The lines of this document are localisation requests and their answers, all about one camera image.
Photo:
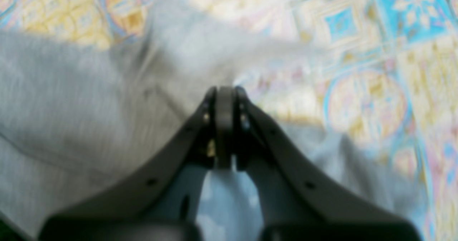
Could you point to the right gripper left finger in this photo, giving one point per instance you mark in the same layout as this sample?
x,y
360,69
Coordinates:
x,y
159,201

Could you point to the grey T-shirt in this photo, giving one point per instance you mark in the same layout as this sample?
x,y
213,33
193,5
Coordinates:
x,y
75,120

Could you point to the patterned tablecloth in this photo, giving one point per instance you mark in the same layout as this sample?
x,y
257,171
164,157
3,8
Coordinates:
x,y
391,82

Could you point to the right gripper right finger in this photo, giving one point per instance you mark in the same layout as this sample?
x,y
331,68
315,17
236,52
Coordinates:
x,y
298,201

